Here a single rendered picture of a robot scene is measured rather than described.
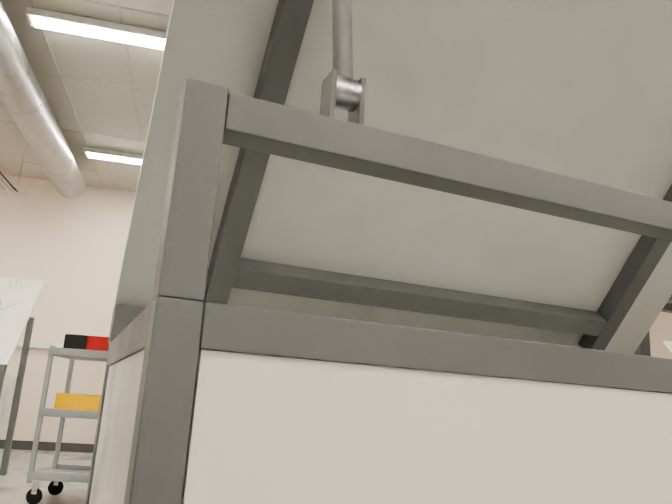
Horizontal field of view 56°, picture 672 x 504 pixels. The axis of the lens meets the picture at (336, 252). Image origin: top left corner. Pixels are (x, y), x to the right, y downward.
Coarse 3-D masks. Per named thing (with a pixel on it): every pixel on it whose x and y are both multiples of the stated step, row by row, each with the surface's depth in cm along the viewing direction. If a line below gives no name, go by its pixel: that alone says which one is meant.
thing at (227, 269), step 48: (288, 0) 86; (288, 48) 90; (240, 192) 99; (240, 240) 103; (240, 288) 108; (288, 288) 110; (336, 288) 113; (384, 288) 116; (432, 288) 123; (624, 288) 133
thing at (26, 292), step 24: (0, 288) 548; (24, 288) 554; (0, 312) 526; (24, 312) 531; (0, 336) 506; (24, 336) 538; (0, 360) 487; (24, 360) 534; (0, 384) 476; (0, 408) 495
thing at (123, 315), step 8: (120, 304) 106; (120, 312) 106; (128, 312) 106; (136, 312) 107; (112, 320) 107; (120, 320) 105; (128, 320) 106; (112, 328) 105; (120, 328) 105; (112, 336) 104
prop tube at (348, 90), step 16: (336, 0) 68; (336, 16) 68; (336, 32) 67; (336, 48) 66; (352, 48) 67; (336, 64) 65; (352, 64) 66; (352, 80) 64; (336, 96) 63; (352, 96) 64
